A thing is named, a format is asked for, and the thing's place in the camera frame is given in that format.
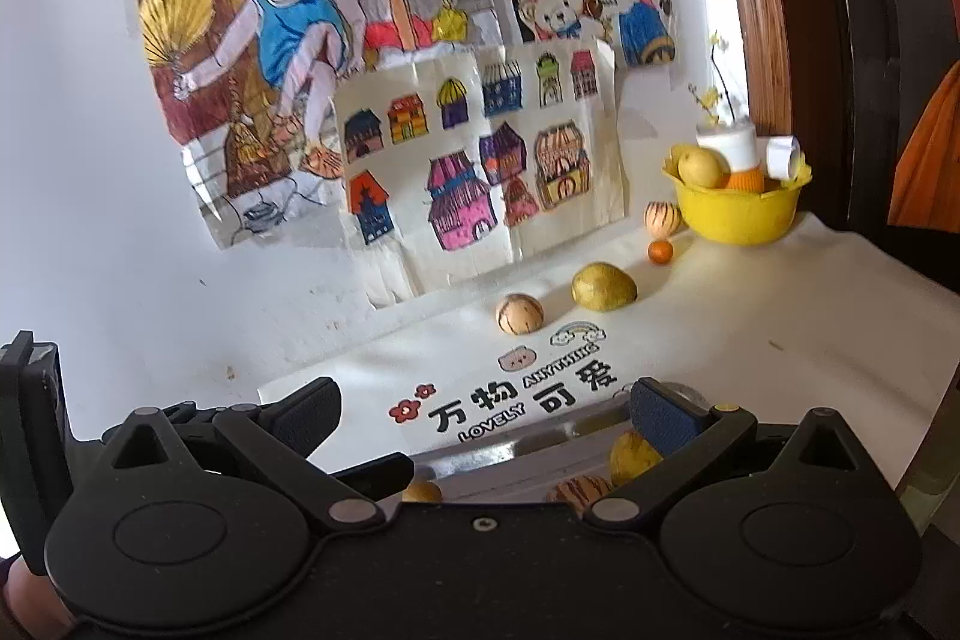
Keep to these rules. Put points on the white printed table cloth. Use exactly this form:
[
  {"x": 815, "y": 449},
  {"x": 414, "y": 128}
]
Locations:
[{"x": 820, "y": 318}]

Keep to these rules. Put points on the white glass jar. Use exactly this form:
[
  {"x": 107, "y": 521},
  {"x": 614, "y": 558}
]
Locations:
[{"x": 735, "y": 144}]

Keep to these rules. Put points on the boy with fan drawing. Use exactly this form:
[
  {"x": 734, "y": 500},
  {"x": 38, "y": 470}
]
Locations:
[{"x": 246, "y": 89}]

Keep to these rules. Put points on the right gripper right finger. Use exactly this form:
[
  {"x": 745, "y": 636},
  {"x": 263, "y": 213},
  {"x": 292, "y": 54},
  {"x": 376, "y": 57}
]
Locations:
[{"x": 696, "y": 446}]

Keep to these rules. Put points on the white paper roll in bowl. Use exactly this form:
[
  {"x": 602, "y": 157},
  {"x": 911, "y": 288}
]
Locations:
[{"x": 782, "y": 158}]

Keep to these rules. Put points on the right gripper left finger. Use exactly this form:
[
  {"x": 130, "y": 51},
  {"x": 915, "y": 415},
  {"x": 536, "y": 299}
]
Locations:
[{"x": 272, "y": 443}]

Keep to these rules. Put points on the left hand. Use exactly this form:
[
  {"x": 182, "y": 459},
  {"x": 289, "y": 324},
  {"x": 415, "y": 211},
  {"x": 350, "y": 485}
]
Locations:
[{"x": 30, "y": 606}]

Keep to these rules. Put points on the small orange tangerine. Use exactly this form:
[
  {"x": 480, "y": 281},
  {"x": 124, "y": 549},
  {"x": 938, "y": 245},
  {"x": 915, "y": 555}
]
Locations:
[{"x": 660, "y": 252}]

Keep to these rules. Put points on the orange fruit in bowl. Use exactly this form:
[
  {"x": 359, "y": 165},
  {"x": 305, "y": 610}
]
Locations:
[{"x": 747, "y": 180}]

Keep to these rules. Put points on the yellow fruit in tray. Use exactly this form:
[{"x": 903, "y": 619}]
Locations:
[{"x": 630, "y": 456}]

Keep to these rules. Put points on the yellow flower twig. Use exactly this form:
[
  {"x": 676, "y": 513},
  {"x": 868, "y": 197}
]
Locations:
[{"x": 715, "y": 100}]

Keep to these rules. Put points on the yellow plastic bowl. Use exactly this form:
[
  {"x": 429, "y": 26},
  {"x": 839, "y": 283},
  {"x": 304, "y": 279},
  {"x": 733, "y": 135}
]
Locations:
[{"x": 737, "y": 217}]

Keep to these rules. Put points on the large striped beige melon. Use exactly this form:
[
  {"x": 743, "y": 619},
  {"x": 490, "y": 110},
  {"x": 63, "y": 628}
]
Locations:
[{"x": 519, "y": 314}]

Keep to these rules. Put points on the orange dress girl painting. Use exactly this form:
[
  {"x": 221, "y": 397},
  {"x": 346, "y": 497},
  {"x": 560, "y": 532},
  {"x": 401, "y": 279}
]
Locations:
[{"x": 925, "y": 186}]

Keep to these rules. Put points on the houses drawing paper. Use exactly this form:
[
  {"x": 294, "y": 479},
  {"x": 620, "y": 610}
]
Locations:
[{"x": 458, "y": 166}]

